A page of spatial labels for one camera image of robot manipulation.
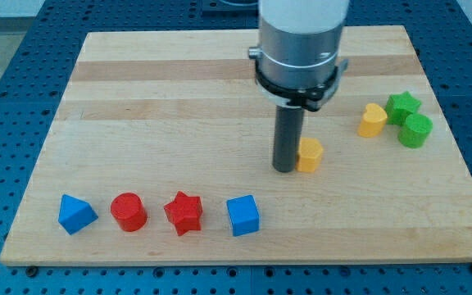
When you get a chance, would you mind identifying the yellow heart block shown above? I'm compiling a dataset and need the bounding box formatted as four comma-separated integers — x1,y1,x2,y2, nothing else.
357,103,388,138

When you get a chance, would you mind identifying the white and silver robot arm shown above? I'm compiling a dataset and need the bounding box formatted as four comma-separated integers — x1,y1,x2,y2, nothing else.
248,0,350,173

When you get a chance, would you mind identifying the green cylinder block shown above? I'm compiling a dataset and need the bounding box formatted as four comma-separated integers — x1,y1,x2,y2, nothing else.
397,113,433,148

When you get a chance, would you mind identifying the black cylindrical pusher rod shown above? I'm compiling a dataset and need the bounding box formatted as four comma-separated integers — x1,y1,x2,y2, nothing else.
272,107,304,173

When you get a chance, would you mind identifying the red cylinder block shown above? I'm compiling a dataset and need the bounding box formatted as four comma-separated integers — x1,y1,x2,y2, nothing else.
110,193,148,232

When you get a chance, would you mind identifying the green star block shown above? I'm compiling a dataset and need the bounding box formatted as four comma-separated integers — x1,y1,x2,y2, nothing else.
384,91,421,125

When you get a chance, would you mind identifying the blue triangle block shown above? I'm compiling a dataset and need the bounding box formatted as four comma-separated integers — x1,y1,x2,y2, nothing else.
58,194,98,235

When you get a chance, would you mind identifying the yellow hexagon block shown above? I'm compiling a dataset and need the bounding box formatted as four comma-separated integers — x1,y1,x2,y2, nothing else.
296,138,324,173

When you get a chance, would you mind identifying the wooden board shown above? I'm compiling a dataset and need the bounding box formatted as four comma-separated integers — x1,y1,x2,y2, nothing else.
0,25,472,266

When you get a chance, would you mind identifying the blue cube block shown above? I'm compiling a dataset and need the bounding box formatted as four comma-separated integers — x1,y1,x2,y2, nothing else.
226,195,260,236

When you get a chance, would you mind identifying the red star block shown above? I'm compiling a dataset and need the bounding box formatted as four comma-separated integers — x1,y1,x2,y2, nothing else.
164,191,203,236

